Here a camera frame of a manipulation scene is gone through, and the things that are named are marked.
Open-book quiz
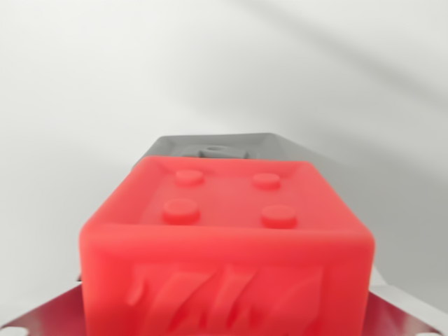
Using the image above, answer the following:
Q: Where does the grey studded cube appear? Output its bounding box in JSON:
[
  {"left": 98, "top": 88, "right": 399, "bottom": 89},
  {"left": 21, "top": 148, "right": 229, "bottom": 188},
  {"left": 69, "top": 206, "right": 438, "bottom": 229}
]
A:
[{"left": 76, "top": 132, "right": 384, "bottom": 285}]

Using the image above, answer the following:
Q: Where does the black-padded metal gripper right finger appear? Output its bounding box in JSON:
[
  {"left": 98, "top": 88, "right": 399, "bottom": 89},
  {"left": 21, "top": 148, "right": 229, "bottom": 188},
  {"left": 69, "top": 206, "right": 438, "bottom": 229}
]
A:
[{"left": 363, "top": 283, "right": 448, "bottom": 336}]

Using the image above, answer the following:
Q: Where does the black-padded metal gripper left finger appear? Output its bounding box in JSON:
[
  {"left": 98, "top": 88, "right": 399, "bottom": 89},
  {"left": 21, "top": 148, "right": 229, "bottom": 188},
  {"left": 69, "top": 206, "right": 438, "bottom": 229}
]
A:
[{"left": 0, "top": 281, "right": 89, "bottom": 336}]

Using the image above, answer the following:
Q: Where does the red studded cube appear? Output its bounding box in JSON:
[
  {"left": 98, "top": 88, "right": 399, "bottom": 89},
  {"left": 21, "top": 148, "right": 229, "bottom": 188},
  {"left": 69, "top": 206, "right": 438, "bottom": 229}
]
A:
[{"left": 77, "top": 155, "right": 377, "bottom": 336}]

